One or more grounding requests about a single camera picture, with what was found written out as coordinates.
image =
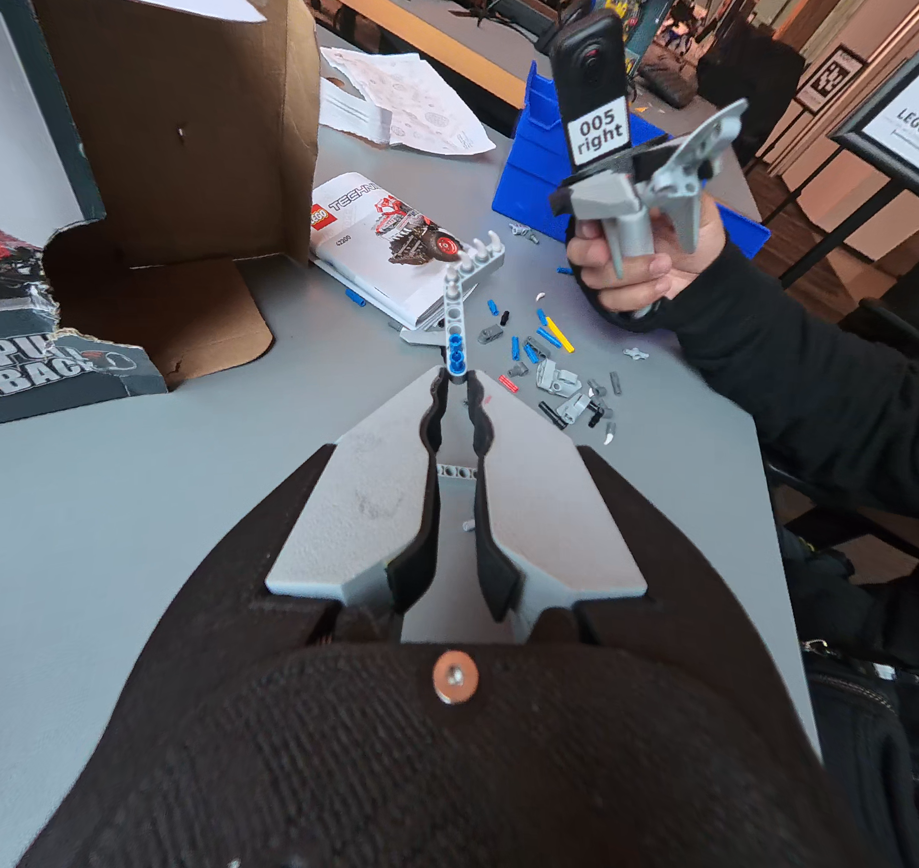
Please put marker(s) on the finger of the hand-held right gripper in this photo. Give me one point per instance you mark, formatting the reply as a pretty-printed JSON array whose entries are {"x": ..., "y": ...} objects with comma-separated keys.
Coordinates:
[
  {"x": 624, "y": 243},
  {"x": 686, "y": 222}
]

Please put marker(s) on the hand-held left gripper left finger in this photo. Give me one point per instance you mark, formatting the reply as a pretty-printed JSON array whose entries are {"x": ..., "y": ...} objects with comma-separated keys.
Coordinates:
[{"x": 352, "y": 516}]

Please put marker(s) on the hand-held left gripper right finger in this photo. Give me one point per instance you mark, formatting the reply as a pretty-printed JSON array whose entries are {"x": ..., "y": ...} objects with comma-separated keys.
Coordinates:
[{"x": 553, "y": 516}]

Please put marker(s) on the grey curved lego panel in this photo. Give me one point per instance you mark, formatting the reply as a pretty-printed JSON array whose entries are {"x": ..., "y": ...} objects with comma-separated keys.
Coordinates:
[{"x": 700, "y": 150}]

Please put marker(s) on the grey lego beam assembly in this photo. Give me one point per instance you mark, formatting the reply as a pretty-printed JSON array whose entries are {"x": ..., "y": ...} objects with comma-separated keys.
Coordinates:
[{"x": 456, "y": 322}]

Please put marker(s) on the person's right forearm black sleeve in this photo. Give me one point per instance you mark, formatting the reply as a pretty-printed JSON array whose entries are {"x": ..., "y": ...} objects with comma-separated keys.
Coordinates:
[{"x": 804, "y": 372}]

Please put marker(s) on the toy set box yellow vehicle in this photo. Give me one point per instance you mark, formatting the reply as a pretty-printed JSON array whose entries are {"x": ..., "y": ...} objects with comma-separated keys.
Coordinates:
[{"x": 632, "y": 10}]

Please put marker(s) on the small grey lego connector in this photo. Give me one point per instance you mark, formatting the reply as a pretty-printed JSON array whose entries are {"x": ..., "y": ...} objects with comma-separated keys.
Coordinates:
[{"x": 524, "y": 232}]

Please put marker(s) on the light grey lego beam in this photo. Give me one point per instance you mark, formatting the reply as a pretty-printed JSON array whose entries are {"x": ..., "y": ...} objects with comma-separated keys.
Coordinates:
[{"x": 457, "y": 470}]

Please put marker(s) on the scattered small lego pieces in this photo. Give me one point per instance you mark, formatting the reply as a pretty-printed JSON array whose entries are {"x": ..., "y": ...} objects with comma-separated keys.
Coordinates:
[{"x": 556, "y": 379}]

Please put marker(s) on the flat grey lego panel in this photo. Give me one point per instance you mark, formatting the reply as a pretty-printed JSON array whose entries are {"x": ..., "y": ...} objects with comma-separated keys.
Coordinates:
[{"x": 420, "y": 336}]

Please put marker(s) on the lego instruction booklet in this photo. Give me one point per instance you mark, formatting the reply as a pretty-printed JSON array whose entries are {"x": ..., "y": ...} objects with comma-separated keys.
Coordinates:
[{"x": 373, "y": 257}]

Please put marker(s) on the person's right hand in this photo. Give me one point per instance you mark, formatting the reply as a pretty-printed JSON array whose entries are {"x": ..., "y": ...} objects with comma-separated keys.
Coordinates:
[{"x": 646, "y": 286}]

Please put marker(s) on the black toy tyre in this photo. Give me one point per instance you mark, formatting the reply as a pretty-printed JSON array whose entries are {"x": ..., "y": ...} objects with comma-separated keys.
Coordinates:
[{"x": 668, "y": 84}]

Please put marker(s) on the blue plastic bin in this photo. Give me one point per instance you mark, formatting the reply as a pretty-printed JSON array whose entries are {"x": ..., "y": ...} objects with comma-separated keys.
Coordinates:
[{"x": 531, "y": 171}]

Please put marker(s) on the white sticker sheets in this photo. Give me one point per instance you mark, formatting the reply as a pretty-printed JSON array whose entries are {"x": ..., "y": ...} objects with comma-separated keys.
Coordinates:
[{"x": 423, "y": 107}]

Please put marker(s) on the grey table with wooden edge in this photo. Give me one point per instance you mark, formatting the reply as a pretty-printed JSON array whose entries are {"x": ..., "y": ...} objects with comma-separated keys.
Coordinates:
[{"x": 423, "y": 17}]

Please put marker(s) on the small framed tag sign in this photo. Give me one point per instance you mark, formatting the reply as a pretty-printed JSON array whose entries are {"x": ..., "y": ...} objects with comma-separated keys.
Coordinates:
[{"x": 831, "y": 78}]

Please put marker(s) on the torn white paper bag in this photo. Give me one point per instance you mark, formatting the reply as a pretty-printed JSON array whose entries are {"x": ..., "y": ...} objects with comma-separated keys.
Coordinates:
[{"x": 352, "y": 114}]

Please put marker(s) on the black bag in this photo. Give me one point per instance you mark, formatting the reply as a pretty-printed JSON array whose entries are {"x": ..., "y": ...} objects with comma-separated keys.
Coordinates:
[{"x": 869, "y": 753}]

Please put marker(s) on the open cardboard box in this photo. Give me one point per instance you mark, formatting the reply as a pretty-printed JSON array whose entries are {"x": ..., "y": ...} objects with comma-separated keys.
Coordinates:
[{"x": 165, "y": 143}]

